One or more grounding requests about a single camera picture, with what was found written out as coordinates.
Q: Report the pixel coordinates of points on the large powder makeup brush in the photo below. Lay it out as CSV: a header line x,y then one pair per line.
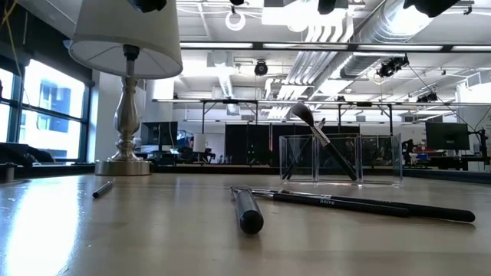
x,y
303,112

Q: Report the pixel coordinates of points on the thin black makeup brush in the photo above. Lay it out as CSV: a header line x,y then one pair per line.
x,y
296,161

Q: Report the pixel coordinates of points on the thin pale-tipped makeup brush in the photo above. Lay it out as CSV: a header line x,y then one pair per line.
x,y
103,189

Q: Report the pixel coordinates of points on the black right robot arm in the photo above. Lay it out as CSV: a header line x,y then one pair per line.
x,y
431,7

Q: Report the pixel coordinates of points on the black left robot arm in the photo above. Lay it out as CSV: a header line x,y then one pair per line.
x,y
147,4

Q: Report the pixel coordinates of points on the black hanging round device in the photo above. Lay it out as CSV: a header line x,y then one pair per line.
x,y
261,68

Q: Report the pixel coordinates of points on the black computer monitor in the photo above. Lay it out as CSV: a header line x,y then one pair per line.
x,y
159,133
447,136

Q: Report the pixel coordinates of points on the white shade silver table lamp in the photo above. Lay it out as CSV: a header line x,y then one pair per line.
x,y
126,115

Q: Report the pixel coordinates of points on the clear acrylic organizer box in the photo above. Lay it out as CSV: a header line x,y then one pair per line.
x,y
379,161

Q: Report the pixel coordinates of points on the large glass window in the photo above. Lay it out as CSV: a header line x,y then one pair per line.
x,y
53,96

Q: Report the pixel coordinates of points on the silver ventilation duct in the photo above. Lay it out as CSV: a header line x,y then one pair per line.
x,y
383,30

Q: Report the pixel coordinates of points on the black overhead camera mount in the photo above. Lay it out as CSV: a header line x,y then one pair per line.
x,y
391,67

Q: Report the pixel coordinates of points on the black metal station frame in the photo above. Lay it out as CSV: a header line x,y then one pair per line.
x,y
230,101

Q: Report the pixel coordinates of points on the black partition wall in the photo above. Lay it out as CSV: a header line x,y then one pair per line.
x,y
249,145

